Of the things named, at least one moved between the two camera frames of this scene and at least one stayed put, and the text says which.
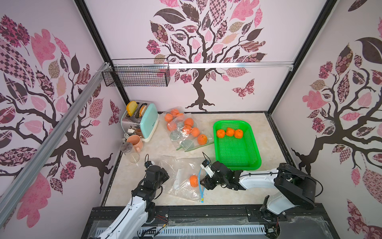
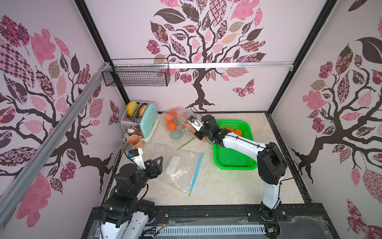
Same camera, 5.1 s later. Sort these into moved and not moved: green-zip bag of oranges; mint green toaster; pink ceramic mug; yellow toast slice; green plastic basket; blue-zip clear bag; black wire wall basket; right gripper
Moved: right gripper; blue-zip clear bag; green-zip bag of oranges
Not moved: mint green toaster; green plastic basket; pink ceramic mug; yellow toast slice; black wire wall basket
